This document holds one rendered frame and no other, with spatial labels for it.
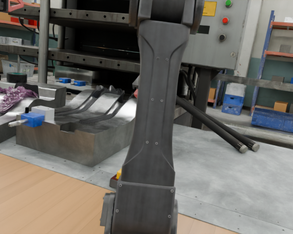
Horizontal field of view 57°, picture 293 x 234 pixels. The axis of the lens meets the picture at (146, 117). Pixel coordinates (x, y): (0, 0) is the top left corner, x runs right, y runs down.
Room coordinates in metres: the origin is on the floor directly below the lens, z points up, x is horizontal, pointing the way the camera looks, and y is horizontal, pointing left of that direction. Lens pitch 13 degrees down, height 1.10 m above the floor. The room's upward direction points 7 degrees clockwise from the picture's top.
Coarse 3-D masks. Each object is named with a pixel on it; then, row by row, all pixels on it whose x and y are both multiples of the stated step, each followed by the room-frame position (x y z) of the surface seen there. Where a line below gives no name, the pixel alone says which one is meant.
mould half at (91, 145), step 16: (80, 96) 0.99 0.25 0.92; (112, 96) 0.98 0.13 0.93; (80, 112) 0.87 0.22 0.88; (96, 112) 0.89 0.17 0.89; (128, 112) 0.88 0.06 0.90; (16, 128) 0.73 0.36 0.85; (32, 128) 0.71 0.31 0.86; (48, 128) 0.69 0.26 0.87; (80, 128) 0.68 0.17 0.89; (96, 128) 0.70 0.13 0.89; (112, 128) 0.73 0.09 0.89; (128, 128) 0.83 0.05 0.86; (32, 144) 0.71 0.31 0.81; (48, 144) 0.69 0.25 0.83; (64, 144) 0.67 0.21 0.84; (80, 144) 0.66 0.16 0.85; (96, 144) 0.65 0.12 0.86; (112, 144) 0.74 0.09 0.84; (128, 144) 0.84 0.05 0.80; (80, 160) 0.66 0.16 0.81; (96, 160) 0.66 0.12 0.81
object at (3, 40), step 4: (0, 36) 5.91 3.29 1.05; (0, 40) 5.91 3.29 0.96; (4, 40) 5.81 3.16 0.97; (8, 40) 5.72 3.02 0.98; (12, 40) 5.78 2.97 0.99; (16, 40) 6.06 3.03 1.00; (20, 40) 5.93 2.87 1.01; (12, 44) 5.78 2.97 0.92; (16, 44) 5.86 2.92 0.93; (20, 44) 5.93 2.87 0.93
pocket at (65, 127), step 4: (64, 124) 0.70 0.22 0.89; (68, 124) 0.72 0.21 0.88; (72, 124) 0.72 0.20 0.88; (76, 124) 0.72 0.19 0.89; (80, 124) 0.71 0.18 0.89; (60, 128) 0.68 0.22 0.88; (64, 128) 0.70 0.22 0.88; (68, 128) 0.72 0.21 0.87; (72, 128) 0.72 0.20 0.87; (76, 128) 0.72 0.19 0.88; (68, 132) 0.68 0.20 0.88; (72, 132) 0.72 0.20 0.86
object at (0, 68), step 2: (0, 54) 6.26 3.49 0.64; (0, 56) 6.01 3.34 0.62; (2, 56) 6.04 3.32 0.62; (4, 56) 6.08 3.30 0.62; (6, 56) 6.11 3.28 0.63; (0, 58) 6.01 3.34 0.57; (2, 58) 6.04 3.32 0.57; (4, 58) 6.08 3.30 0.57; (6, 58) 6.11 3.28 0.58; (0, 60) 6.01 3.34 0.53; (0, 62) 6.01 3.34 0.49; (0, 64) 6.00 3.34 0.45; (0, 66) 6.00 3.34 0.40; (0, 68) 5.99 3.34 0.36; (2, 68) 6.03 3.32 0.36; (0, 70) 5.99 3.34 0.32; (2, 70) 6.03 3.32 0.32; (0, 72) 6.00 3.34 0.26; (2, 72) 6.04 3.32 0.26
